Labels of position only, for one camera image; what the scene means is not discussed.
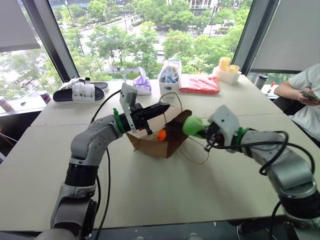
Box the brown paper bag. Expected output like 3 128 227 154
126 91 210 165

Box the pink and white can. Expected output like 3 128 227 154
0 96 15 113
38 90 53 105

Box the grey thermos cup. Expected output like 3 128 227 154
254 73 269 90

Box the person's hand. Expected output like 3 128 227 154
297 87 315 104

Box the red plastic package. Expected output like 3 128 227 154
178 74 221 95

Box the grey roller blind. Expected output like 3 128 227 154
0 0 41 53
249 0 320 75

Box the white plastic tray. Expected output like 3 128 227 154
211 67 243 85

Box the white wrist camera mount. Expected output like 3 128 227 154
207 104 241 154
119 83 138 134

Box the tall yellow cup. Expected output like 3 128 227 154
218 56 232 72

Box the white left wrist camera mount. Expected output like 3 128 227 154
119 83 138 134

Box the short yellow cup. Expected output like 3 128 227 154
227 64 240 76

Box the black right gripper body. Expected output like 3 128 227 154
204 122 222 148

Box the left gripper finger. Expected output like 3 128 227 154
142 102 171 115
145 108 169 121

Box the orange plush toy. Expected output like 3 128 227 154
156 128 168 143

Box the white storage bin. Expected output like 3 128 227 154
158 78 181 94

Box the green wrist clamp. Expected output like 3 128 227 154
112 107 126 135
234 126 253 152

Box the smartphone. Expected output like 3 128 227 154
300 89 320 102

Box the purple and white pouch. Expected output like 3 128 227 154
132 66 153 96

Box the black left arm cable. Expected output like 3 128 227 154
89 89 123 235

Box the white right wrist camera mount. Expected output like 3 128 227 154
207 104 241 154

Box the seated person in white shirt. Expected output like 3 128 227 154
273 63 320 149

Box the green left wrist clamp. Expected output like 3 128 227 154
112 107 126 135

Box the green right wrist clamp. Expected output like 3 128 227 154
234 126 253 152

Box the green plush toy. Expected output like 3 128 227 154
181 115 211 140

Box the clear bag with blue items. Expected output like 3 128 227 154
157 56 183 84

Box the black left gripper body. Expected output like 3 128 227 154
130 102 154 136

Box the dark window frame post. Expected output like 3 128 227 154
231 0 280 76
21 0 80 83

